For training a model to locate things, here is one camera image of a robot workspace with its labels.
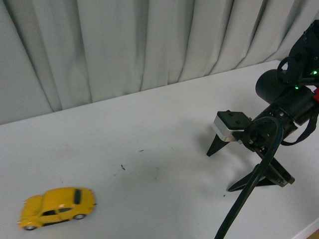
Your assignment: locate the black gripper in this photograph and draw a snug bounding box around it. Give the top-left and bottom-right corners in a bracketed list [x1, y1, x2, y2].
[206, 105, 297, 192]

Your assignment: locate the yellow beetle toy car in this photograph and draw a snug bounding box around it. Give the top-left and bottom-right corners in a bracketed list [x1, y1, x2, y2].
[17, 187, 96, 231]

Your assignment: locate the grey-white pleated curtain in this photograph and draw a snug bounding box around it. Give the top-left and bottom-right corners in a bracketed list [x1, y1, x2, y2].
[0, 0, 319, 124]

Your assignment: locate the black camera cable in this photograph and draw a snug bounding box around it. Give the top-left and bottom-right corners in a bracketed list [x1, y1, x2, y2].
[213, 117, 283, 239]

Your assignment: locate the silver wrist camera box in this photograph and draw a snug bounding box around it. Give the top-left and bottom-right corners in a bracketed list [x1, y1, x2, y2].
[212, 111, 252, 142]

